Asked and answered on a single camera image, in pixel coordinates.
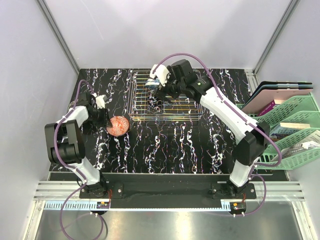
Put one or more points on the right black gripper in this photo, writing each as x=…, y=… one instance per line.
x=163, y=91

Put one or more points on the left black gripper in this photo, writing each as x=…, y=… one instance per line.
x=105, y=121

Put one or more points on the orange patterned bowl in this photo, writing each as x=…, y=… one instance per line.
x=120, y=126

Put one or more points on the blue white floral bowl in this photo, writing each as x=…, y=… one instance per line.
x=152, y=84

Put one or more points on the wire dish rack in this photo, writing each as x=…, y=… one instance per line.
x=143, y=105

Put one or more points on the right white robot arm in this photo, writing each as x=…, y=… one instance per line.
x=251, y=136

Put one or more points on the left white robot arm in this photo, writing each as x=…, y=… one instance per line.
x=64, y=140

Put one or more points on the pink folder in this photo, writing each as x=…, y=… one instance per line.
x=258, y=103

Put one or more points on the purple book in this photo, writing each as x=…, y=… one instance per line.
x=270, y=106

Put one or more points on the blue booklet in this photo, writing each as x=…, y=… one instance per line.
x=279, y=133

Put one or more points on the green file organizer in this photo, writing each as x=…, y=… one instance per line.
x=297, y=109

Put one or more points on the spiral notebook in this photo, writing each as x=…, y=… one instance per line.
x=294, y=147

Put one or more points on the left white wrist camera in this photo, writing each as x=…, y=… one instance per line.
x=100, y=101

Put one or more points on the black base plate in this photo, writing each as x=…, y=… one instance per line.
x=213, y=186

